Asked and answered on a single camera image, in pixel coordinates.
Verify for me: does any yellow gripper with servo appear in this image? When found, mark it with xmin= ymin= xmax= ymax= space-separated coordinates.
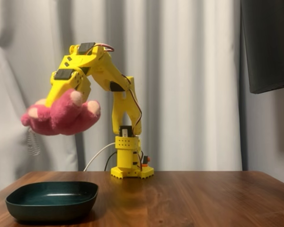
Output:
xmin=45 ymin=68 xmax=92 ymax=107

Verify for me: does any pink plush strawberry bear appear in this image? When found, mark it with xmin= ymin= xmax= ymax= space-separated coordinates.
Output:
xmin=20 ymin=89 xmax=102 ymax=157

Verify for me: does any dark green plastic bin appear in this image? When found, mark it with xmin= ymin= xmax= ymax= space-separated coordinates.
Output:
xmin=5 ymin=181 xmax=99 ymax=222

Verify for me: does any white curtain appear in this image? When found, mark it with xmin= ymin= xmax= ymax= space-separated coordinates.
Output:
xmin=0 ymin=0 xmax=249 ymax=197

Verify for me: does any white cable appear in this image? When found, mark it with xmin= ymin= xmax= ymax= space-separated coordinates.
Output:
xmin=83 ymin=142 xmax=116 ymax=172

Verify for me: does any black cable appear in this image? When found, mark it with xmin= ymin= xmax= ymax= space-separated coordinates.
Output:
xmin=104 ymin=151 xmax=118 ymax=172

